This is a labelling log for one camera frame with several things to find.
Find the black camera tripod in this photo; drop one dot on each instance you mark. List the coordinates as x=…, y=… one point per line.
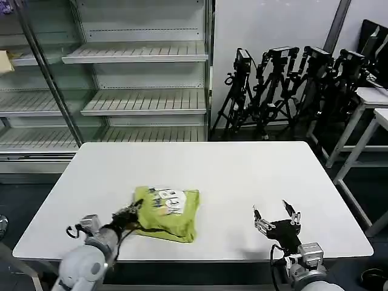
x=315, y=78
x=348, y=78
x=277, y=91
x=241, y=88

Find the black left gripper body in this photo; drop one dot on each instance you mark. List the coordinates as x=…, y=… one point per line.
x=124, y=222

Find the black monitor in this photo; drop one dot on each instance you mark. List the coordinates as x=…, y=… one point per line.
x=374, y=48

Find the large white side table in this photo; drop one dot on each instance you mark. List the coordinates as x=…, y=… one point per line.
x=380, y=118

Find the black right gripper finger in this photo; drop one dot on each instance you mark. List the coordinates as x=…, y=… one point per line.
x=294, y=216
x=261, y=223

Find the black round floor object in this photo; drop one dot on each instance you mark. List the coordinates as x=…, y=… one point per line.
x=377, y=277

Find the grey round floor object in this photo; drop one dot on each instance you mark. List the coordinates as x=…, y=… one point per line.
x=3, y=225

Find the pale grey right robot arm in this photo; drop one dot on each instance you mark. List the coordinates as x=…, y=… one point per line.
x=309, y=266

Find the metal display shelf rack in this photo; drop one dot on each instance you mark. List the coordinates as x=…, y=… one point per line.
x=136, y=75

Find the grey wall trunking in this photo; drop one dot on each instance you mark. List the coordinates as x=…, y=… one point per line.
x=336, y=24

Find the green printed t-shirt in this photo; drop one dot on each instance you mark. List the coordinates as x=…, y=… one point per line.
x=172, y=215

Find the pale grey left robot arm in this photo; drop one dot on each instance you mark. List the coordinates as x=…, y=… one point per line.
x=91, y=257

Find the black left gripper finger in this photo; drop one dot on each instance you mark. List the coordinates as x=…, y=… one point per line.
x=122, y=213
x=137, y=204

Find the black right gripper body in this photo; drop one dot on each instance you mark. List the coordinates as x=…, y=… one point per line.
x=285, y=232

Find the small white side table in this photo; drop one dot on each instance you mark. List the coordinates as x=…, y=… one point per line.
x=368, y=97

